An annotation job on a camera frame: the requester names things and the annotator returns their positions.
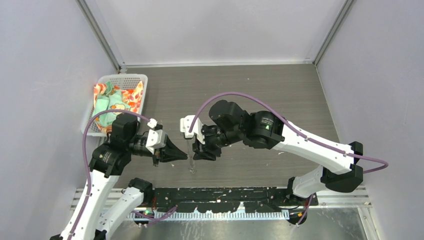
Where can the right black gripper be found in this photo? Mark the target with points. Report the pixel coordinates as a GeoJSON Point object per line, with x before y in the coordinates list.
{"type": "Point", "coordinates": [211, 154]}

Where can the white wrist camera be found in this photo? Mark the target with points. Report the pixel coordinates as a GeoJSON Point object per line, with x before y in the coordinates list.
{"type": "Point", "coordinates": [191, 129]}
{"type": "Point", "coordinates": [156, 138]}

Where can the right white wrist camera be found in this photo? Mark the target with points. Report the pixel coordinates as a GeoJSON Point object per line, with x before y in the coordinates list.
{"type": "Point", "coordinates": [191, 129]}

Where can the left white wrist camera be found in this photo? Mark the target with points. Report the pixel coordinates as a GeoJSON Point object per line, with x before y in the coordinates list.
{"type": "Point", "coordinates": [156, 138]}

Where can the colourful patterned cloth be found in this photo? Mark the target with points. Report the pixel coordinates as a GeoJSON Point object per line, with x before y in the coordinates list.
{"type": "Point", "coordinates": [108, 96]}

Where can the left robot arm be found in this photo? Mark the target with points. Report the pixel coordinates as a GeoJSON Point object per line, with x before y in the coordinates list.
{"type": "Point", "coordinates": [132, 134]}

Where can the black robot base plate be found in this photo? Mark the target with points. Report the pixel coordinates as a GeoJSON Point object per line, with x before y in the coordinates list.
{"type": "Point", "coordinates": [224, 199]}

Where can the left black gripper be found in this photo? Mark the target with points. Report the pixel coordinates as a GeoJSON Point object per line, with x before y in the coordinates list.
{"type": "Point", "coordinates": [170, 151]}

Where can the aluminium frame rail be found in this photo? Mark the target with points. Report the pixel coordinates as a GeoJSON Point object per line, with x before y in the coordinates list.
{"type": "Point", "coordinates": [359, 198]}

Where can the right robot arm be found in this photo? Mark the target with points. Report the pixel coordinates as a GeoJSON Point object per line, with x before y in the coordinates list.
{"type": "Point", "coordinates": [337, 169]}

